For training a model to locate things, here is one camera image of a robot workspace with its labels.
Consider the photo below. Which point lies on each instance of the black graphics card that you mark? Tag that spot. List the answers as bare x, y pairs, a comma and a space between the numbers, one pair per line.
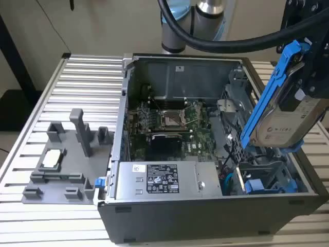
167, 146

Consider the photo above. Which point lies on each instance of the grey parts rack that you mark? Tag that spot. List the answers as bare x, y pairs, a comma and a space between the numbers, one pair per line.
74, 164

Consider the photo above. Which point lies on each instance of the silver CPU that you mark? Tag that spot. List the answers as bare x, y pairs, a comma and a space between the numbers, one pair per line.
52, 157

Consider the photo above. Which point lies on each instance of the black box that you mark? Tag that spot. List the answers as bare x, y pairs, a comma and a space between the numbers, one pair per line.
18, 110

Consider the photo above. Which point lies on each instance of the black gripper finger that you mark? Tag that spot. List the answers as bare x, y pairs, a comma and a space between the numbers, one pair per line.
314, 77

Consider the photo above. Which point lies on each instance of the CPU socket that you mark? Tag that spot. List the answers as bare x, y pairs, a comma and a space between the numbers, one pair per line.
167, 119

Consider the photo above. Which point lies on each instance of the hard disk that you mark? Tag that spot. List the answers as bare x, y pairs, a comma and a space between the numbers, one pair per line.
277, 128

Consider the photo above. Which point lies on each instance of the black open PC case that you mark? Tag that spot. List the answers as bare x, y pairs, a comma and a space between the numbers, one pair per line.
180, 221

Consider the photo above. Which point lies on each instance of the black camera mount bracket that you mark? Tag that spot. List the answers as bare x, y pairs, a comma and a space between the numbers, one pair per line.
290, 13

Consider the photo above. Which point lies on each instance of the silver power supply unit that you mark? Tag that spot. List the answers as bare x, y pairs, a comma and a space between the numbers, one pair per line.
180, 180

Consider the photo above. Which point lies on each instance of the blue case latch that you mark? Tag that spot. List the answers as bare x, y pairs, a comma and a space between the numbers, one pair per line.
99, 183

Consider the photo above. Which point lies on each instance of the silver metal bracket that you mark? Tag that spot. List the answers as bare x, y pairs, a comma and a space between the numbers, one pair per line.
227, 105

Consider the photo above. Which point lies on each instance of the perforated metal cage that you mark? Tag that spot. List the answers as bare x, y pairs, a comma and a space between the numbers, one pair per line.
244, 97

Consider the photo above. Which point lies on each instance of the blue disk carrier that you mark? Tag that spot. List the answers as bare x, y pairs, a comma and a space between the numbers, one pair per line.
253, 186

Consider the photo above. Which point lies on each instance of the green motherboard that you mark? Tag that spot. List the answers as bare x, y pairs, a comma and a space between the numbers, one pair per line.
203, 133

